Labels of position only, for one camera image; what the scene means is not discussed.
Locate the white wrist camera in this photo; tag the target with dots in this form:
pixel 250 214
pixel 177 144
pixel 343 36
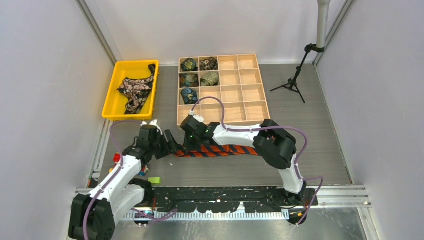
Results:
pixel 199 118
pixel 153 123

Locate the rolled green paisley tie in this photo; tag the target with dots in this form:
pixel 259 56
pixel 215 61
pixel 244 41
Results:
pixel 189 65

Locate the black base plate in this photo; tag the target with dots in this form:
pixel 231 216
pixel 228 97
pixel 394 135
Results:
pixel 256 199

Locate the yellow plastic bin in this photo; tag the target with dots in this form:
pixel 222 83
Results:
pixel 114 105

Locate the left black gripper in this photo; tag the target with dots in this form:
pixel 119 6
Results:
pixel 173 146

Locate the wooden grid organizer box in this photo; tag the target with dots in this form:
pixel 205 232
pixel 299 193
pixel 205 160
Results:
pixel 240 95

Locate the black pink floral tie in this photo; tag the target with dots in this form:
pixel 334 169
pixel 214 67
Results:
pixel 137 91

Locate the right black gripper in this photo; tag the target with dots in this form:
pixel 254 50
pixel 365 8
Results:
pixel 188 145

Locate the colourful toy car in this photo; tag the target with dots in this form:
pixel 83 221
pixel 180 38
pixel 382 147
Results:
pixel 116 161

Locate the aluminium front rail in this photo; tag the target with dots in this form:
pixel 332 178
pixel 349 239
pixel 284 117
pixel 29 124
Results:
pixel 328 197

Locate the green block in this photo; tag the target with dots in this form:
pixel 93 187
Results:
pixel 154 180

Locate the grey metal pole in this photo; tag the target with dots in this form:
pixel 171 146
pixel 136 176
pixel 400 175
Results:
pixel 322 22

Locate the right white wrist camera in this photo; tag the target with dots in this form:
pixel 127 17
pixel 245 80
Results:
pixel 199 118

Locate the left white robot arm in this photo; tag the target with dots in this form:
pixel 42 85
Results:
pixel 95 215

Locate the rolled blue teal tie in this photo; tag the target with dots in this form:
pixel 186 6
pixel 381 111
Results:
pixel 189 96

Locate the rolled blue gold tie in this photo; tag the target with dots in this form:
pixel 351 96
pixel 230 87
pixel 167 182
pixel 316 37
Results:
pixel 188 80

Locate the rolled dark floral tie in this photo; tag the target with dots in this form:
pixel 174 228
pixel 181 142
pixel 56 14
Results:
pixel 208 64

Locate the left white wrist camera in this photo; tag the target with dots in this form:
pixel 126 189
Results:
pixel 153 123

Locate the orange navy striped tie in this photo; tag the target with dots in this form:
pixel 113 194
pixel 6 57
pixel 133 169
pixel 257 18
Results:
pixel 217 151

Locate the black mini tripod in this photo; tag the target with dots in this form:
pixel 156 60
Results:
pixel 292 84

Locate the rolled beige paisley tie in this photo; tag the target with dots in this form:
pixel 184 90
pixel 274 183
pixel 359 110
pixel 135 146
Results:
pixel 209 79

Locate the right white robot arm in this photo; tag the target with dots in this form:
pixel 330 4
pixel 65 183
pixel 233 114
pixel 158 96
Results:
pixel 268 140

